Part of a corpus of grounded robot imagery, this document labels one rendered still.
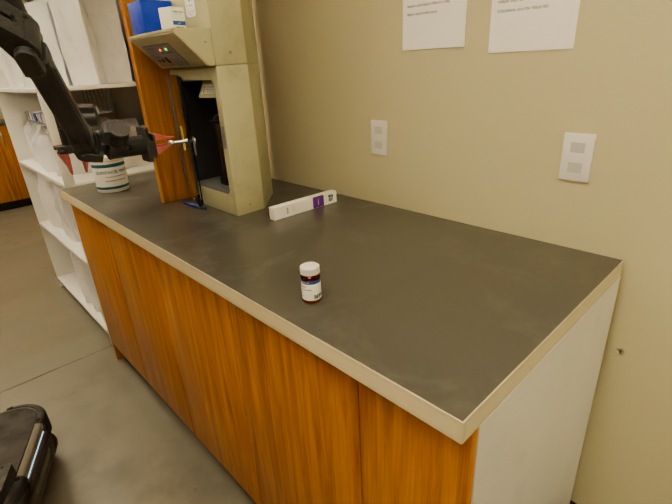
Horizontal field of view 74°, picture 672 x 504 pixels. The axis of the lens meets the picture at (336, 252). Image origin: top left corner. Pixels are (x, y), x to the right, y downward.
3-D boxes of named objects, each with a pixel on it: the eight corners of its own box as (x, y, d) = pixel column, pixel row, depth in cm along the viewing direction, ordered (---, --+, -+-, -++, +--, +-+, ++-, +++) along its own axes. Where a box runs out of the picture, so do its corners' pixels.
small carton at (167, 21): (175, 31, 134) (171, 9, 131) (187, 30, 131) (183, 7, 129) (162, 31, 130) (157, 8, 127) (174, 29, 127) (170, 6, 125)
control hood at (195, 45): (168, 68, 153) (162, 36, 149) (216, 65, 131) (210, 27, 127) (134, 70, 145) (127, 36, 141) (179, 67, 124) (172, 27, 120)
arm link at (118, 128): (78, 136, 128) (80, 161, 125) (79, 110, 119) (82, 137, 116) (123, 139, 134) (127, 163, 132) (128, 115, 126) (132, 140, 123)
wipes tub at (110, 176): (123, 183, 202) (115, 150, 196) (134, 188, 193) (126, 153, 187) (93, 190, 194) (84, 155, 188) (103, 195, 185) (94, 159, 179)
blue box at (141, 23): (163, 35, 146) (157, 4, 143) (177, 33, 140) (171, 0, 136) (133, 35, 140) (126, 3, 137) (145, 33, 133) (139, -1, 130)
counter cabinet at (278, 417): (225, 310, 279) (201, 168, 244) (563, 529, 141) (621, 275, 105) (116, 358, 238) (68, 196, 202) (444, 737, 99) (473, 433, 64)
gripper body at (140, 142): (149, 127, 132) (124, 130, 127) (156, 161, 136) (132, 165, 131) (141, 125, 136) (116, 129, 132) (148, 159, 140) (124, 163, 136)
